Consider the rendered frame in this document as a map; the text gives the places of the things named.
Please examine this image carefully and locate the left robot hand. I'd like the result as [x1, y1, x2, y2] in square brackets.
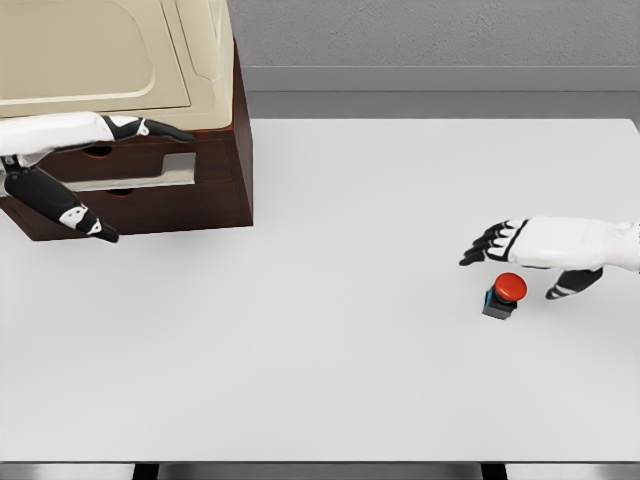
[0, 111, 197, 245]

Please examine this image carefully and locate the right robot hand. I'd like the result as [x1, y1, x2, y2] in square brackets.
[458, 216, 624, 302]

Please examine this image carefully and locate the brown cabinet with beige top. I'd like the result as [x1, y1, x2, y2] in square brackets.
[0, 0, 257, 243]

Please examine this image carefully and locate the plain brown drawer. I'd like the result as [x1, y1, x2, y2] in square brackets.
[68, 180, 247, 236]

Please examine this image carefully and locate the brown drawer with silver gap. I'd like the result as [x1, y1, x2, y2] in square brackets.
[36, 133, 237, 194]

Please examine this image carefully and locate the red push-button switch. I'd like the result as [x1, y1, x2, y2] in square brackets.
[481, 272, 529, 321]

